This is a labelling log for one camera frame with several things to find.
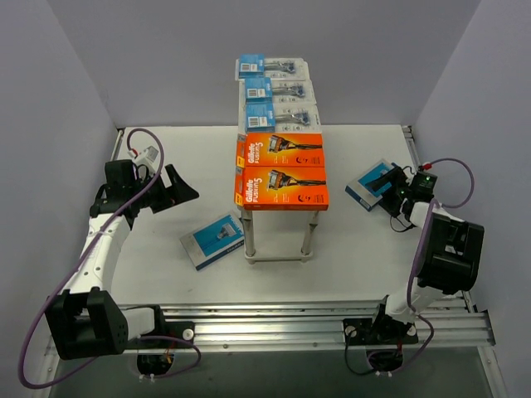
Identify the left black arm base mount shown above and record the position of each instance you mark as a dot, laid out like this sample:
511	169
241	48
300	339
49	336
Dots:
183	330

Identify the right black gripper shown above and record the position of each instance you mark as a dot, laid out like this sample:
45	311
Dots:
396	192

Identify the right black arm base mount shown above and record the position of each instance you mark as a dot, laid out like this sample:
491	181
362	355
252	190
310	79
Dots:
362	332

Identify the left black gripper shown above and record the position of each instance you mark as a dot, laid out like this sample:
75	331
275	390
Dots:
167	193

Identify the aluminium mounting rail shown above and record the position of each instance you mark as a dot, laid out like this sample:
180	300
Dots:
292	326

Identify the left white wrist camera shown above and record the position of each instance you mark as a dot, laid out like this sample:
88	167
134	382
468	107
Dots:
147	157

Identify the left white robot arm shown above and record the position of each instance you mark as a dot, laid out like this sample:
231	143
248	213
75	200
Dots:
83	318

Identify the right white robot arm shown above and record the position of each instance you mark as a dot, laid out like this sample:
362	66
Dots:
447	257

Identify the white two-tier shelf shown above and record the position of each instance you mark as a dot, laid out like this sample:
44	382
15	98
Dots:
278	235

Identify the blue Harry's box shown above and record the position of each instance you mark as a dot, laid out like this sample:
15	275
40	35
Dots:
214	240
376	186

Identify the Gillette SkinGuard blister pack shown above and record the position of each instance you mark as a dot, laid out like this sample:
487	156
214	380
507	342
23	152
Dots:
264	90

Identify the clear blue-card razor blister pack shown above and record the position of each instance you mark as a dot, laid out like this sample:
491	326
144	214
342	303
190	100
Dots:
279	118

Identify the orange Fusion5 razor box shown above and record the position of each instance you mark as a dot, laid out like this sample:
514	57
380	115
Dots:
280	149
281	189

